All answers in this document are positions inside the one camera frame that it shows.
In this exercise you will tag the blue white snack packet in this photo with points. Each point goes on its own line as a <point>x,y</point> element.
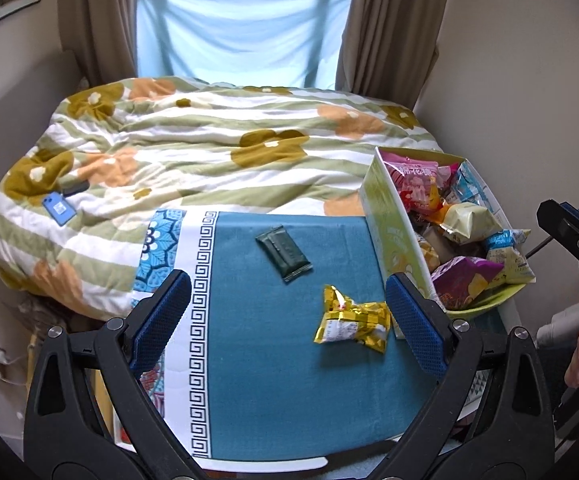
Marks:
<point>472,185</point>
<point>509,255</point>

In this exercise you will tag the light pink snack packet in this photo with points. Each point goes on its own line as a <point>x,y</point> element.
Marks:
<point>414,185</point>

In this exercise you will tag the beige curtain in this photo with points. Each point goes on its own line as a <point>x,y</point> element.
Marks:
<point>389,25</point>
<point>99,15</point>

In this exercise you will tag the grey headboard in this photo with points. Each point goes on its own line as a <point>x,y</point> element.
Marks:
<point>19,100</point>

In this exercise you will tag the light blue window cloth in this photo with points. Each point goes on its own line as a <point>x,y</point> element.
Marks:
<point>244,35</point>

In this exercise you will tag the blue phone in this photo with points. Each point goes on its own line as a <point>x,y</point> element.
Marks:
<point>59,209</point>

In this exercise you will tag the green cardboard box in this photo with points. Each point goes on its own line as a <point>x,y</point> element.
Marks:
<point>389,220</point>

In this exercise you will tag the orange cream snack packet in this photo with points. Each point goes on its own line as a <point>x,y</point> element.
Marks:
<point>427,252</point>

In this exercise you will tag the dark green snack packet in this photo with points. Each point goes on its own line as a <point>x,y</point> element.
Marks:
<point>284,255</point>

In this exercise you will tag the blue patterned cloth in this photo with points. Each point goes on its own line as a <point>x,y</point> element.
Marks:
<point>269,385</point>

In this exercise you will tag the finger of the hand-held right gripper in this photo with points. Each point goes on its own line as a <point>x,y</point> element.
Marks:
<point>577,240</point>

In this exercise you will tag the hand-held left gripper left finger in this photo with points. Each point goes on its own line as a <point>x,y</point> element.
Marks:
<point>162,320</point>

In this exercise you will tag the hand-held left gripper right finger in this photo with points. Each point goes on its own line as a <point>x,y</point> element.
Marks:
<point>419,325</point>

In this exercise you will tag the floral striped quilt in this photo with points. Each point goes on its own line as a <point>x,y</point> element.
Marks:
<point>194,160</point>

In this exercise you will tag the gold snack packet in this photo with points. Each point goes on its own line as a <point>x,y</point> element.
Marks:
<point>349,325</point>

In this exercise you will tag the small purple snack packet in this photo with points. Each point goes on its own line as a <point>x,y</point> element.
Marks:
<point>464,277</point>

